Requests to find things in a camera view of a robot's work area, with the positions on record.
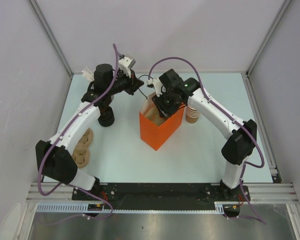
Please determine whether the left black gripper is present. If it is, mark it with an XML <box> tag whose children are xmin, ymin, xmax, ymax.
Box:
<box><xmin>106</xmin><ymin>68</ymin><xmax>144</xmax><ymax>96</ymax></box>

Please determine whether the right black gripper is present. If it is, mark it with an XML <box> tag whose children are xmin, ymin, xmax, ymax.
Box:
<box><xmin>151</xmin><ymin>89</ymin><xmax>180</xmax><ymax>119</ymax></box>

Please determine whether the brown pulp cup carrier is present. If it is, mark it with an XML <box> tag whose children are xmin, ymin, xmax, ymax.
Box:
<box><xmin>144</xmin><ymin>106</ymin><xmax>168</xmax><ymax>127</ymax></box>

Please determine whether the orange paper bag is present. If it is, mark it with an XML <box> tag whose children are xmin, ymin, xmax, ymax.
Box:
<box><xmin>139</xmin><ymin>90</ymin><xmax>185</xmax><ymax>151</ymax></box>

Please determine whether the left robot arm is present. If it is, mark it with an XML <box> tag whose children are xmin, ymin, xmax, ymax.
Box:
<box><xmin>35</xmin><ymin>58</ymin><xmax>144</xmax><ymax>200</ymax></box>

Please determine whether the stack of brown paper cups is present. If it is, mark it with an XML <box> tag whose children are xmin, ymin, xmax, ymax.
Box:
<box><xmin>185</xmin><ymin>106</ymin><xmax>201</xmax><ymax>124</ymax></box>

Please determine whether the stack of black lids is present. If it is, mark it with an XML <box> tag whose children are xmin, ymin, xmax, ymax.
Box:
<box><xmin>98</xmin><ymin>106</ymin><xmax>115</xmax><ymax>127</ymax></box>

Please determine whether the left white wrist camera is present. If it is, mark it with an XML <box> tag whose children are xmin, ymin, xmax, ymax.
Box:
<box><xmin>118</xmin><ymin>54</ymin><xmax>136</xmax><ymax>77</ymax></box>

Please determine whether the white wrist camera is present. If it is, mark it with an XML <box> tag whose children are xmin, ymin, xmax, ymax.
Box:
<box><xmin>146</xmin><ymin>77</ymin><xmax>165</xmax><ymax>97</ymax></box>
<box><xmin>118</xmin><ymin>54</ymin><xmax>136</xmax><ymax>77</ymax></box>

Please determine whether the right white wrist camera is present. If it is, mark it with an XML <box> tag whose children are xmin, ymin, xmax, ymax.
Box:
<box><xmin>146</xmin><ymin>77</ymin><xmax>165</xmax><ymax>97</ymax></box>

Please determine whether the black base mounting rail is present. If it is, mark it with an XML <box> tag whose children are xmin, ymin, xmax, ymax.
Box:
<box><xmin>72</xmin><ymin>182</ymin><xmax>251</xmax><ymax>210</ymax></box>

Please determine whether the white slotted cable duct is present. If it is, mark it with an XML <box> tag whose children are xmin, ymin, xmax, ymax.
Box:
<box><xmin>36</xmin><ymin>201</ymin><xmax>242</xmax><ymax>215</ymax></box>

